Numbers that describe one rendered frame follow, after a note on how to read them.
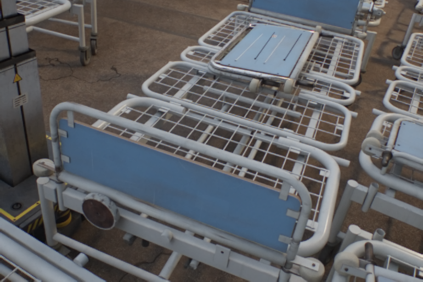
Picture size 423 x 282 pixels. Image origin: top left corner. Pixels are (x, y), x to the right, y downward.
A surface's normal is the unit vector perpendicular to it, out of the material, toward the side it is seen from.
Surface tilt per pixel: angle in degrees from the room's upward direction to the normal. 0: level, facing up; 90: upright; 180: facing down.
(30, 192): 0
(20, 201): 0
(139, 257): 0
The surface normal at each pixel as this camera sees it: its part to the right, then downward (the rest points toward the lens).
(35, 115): 0.86, 0.35
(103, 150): -0.36, 0.46
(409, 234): 0.11, -0.84
